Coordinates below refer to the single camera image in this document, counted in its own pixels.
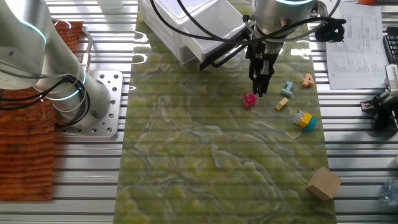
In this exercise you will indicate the black keyboard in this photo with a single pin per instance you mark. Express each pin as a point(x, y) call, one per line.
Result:
point(392, 46)

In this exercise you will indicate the brown wood grain mat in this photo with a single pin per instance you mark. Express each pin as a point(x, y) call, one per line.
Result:
point(25, 149)

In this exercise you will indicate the printed paper sheet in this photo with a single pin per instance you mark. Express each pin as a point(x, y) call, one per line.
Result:
point(357, 53)

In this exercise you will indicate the pink translucent toy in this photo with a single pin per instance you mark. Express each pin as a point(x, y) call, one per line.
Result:
point(249, 100)

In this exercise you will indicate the small tan wooden block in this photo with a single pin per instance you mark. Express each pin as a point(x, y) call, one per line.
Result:
point(281, 104)

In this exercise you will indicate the clear yellow teal toy bricks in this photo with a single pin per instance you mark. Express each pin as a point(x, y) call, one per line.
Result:
point(305, 120)

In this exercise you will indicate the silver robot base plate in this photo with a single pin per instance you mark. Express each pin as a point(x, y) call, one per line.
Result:
point(109, 93)

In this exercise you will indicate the orange round object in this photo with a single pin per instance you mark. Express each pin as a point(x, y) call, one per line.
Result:
point(367, 1)

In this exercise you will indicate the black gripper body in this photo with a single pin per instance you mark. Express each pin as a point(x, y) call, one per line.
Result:
point(264, 51)

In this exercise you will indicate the orange number four block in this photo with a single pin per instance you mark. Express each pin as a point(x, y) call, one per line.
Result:
point(308, 81)

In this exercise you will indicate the blue number one block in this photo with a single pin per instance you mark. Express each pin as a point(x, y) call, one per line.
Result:
point(287, 89)

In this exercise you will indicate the green marble pattern mat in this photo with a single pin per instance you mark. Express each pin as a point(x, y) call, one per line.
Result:
point(202, 149)

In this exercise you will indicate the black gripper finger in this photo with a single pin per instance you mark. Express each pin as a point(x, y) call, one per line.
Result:
point(266, 82)
point(254, 77)

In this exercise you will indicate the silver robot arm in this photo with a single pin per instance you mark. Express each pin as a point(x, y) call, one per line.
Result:
point(25, 46)

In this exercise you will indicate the black tool at right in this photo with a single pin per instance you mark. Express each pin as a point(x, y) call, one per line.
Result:
point(384, 102)

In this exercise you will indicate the large wooden cube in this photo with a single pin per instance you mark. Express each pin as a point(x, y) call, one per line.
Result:
point(323, 183)

